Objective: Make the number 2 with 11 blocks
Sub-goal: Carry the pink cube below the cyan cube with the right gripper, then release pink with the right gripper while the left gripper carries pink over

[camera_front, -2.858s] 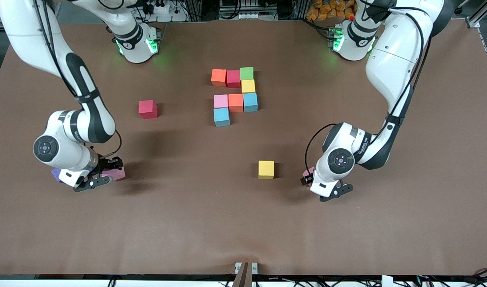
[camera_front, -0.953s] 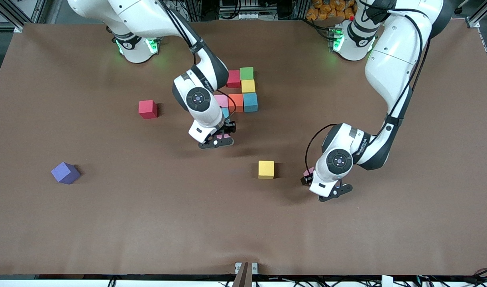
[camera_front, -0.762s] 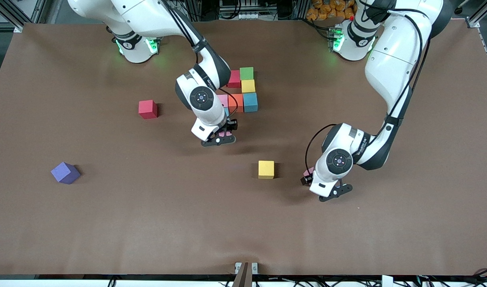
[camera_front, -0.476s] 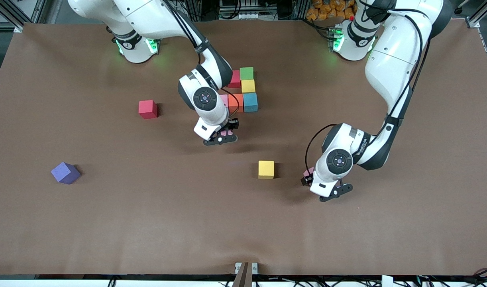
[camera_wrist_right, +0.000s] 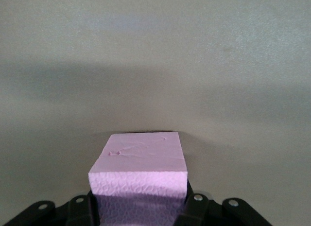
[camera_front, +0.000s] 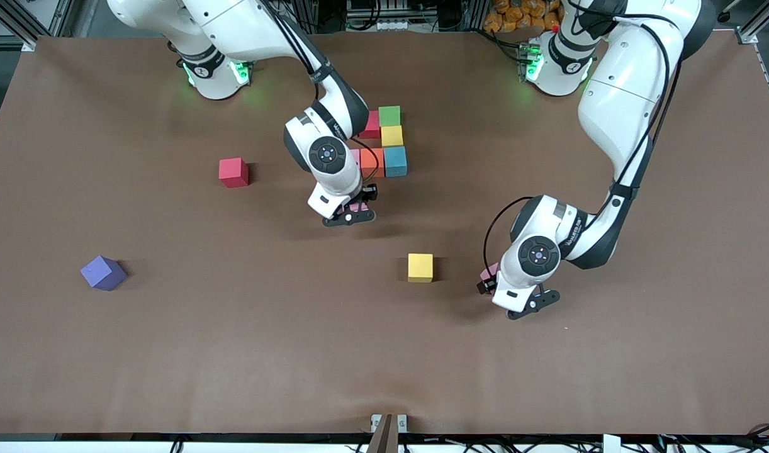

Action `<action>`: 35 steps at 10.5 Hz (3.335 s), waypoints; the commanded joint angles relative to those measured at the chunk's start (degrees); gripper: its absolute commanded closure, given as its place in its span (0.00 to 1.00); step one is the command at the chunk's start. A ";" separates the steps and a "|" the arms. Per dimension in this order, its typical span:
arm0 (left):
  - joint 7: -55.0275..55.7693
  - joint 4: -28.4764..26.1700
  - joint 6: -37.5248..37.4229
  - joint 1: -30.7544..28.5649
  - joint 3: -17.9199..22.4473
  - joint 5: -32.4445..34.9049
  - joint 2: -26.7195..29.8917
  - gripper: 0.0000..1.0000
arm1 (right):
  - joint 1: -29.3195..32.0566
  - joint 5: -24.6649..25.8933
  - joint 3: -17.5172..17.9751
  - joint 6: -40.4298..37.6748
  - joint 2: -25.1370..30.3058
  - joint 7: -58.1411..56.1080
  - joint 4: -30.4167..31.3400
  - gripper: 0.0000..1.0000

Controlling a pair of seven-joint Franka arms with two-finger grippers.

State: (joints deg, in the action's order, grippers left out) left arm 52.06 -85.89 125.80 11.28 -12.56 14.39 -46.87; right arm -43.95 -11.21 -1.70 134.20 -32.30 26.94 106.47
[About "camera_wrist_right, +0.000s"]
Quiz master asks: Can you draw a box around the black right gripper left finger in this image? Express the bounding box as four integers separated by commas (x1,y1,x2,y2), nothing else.
4,191,101,226

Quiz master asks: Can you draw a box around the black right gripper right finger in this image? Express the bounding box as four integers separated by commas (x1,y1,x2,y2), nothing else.
173,182,272,226

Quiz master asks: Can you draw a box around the pink foam cube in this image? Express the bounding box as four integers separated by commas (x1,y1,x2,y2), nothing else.
87,131,189,226

